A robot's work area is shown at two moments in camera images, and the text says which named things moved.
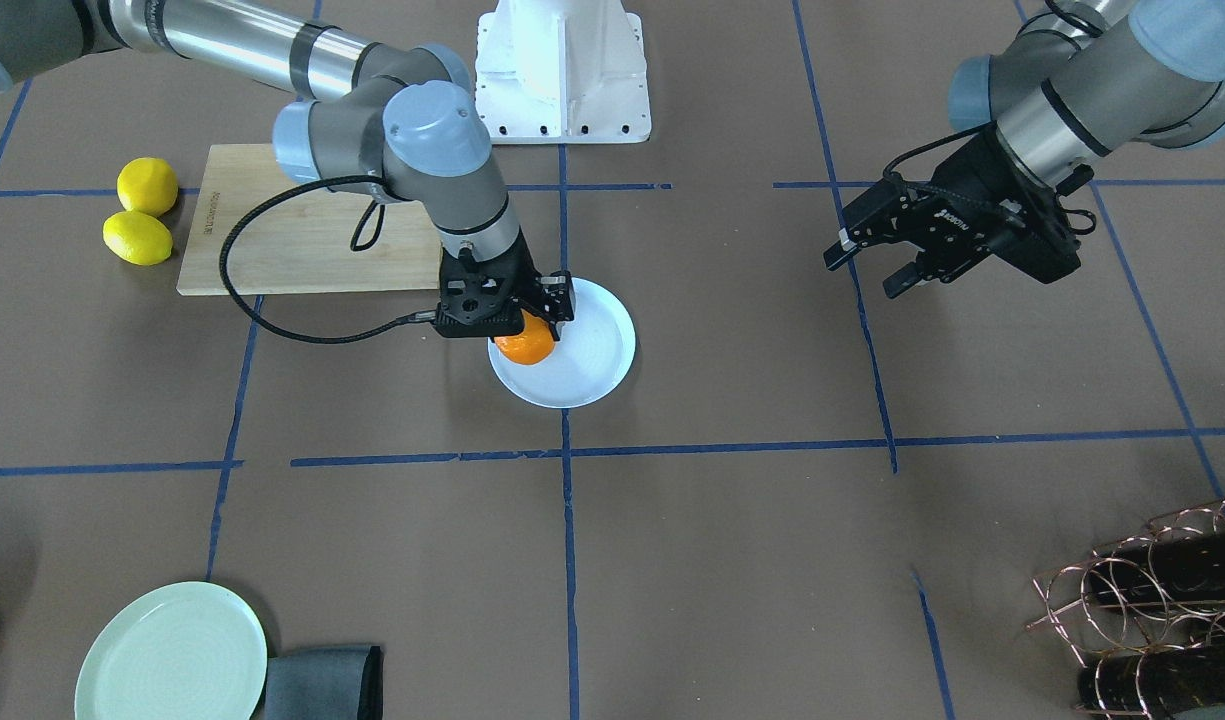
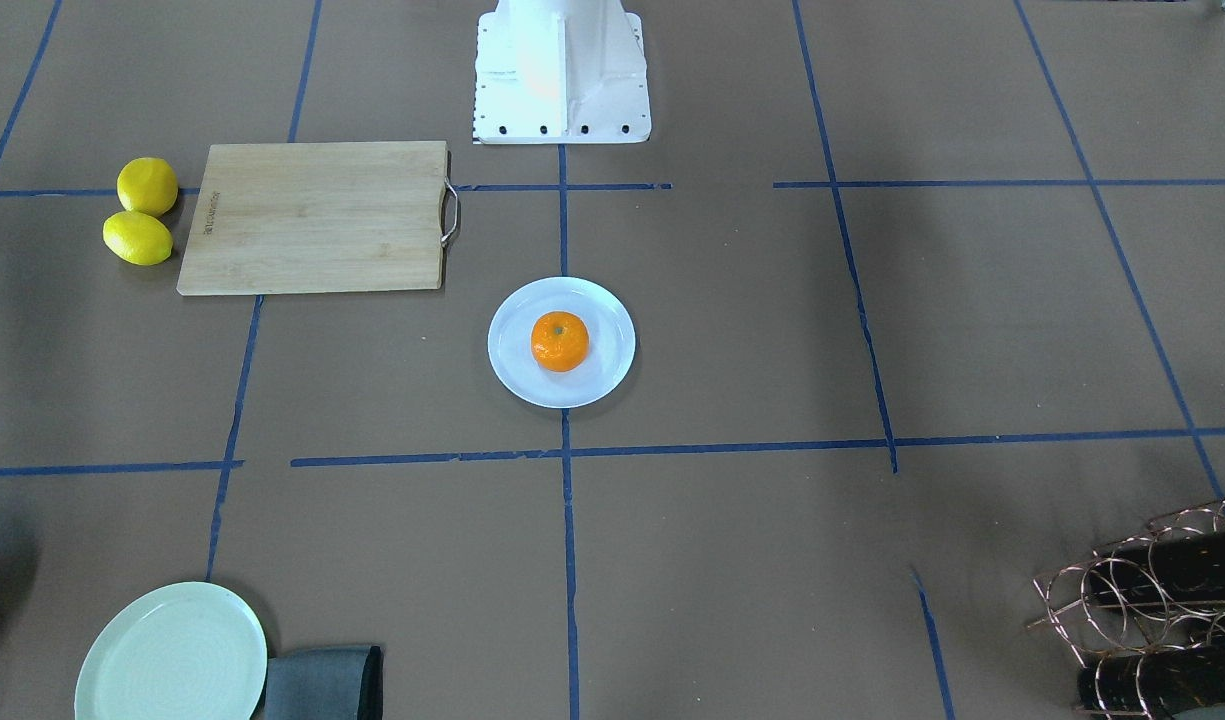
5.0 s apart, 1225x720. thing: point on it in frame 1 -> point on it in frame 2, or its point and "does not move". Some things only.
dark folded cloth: x=339 y=683 does not move
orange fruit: x=532 y=344 -> x=560 y=340
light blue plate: x=593 y=354 does not move
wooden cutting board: x=256 y=230 does not move
